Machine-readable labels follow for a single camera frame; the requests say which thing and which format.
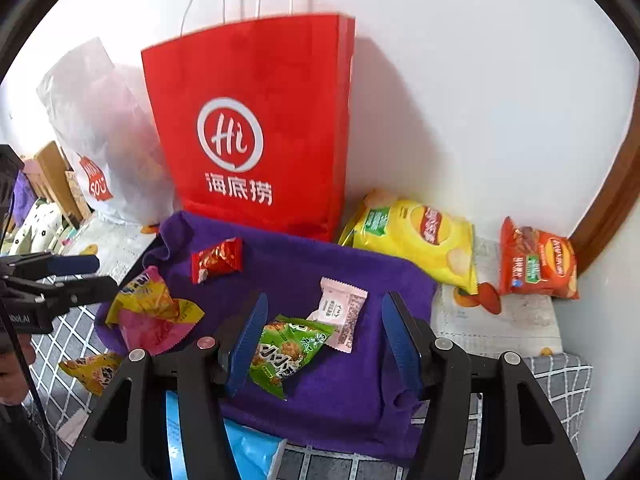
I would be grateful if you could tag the white plastic bag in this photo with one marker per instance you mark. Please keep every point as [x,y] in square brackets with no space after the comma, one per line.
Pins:
[100,125]

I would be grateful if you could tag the purple towel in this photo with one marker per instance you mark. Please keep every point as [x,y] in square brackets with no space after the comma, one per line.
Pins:
[320,395]

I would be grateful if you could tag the grey checked blanket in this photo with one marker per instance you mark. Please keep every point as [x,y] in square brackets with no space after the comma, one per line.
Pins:
[560,380]

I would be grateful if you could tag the brown wooden door frame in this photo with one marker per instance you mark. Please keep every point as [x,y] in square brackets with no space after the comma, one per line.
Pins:
[610,200]

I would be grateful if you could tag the green snack packet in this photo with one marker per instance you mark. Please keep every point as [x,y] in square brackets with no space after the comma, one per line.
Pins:
[285,355]

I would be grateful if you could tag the yellow chips bag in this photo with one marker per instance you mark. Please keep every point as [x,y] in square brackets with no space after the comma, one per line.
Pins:
[430,242]

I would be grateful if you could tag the orange chips bag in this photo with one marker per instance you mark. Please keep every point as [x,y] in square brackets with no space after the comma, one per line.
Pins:
[540,265]

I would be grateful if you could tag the small pale pink packet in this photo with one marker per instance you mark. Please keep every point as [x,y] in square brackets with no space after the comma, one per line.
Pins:
[340,315]

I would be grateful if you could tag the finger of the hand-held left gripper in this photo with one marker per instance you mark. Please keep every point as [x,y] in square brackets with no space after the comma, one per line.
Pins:
[65,265]
[85,292]

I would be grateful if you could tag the red paper bag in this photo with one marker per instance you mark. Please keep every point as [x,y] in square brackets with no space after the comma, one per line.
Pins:
[250,85]

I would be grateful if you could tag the white spotted cloth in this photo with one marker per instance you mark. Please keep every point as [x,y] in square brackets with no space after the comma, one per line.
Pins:
[40,225]

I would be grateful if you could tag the blue tissue pack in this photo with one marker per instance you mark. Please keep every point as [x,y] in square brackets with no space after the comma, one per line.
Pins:
[250,447]

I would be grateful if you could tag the patterned flat box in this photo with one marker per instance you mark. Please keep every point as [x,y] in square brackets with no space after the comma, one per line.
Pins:
[76,192]

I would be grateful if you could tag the wooden headboard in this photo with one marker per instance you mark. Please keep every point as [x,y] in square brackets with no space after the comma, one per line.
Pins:
[50,170]

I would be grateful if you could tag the yellow and pink snack packet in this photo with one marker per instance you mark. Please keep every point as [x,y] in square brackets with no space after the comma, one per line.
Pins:
[150,320]

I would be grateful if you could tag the small red snack packet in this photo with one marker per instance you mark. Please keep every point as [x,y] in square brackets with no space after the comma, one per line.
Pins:
[217,260]

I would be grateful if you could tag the person's left hand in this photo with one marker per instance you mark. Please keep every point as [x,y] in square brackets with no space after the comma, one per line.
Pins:
[14,375]

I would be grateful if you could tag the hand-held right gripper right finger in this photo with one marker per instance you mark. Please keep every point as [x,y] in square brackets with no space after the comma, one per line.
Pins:
[402,350]

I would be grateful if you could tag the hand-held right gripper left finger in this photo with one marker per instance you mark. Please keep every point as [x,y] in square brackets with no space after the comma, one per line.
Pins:
[245,350]

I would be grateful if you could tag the purple plush toy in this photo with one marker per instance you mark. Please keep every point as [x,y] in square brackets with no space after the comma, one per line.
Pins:
[22,200]

